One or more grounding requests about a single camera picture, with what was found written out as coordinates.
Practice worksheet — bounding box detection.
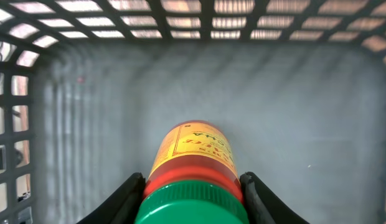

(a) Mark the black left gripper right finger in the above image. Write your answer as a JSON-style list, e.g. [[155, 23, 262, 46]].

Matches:
[[240, 172, 309, 224]]

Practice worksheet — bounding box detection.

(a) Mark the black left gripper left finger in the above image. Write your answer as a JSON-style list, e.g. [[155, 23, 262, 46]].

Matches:
[[77, 172, 146, 224]]

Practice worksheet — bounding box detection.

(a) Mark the red sauce bottle green cap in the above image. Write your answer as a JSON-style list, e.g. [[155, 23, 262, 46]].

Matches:
[[134, 120, 249, 224]]

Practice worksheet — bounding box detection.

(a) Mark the grey plastic mesh basket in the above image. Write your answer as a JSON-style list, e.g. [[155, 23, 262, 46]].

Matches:
[[0, 1, 386, 223]]

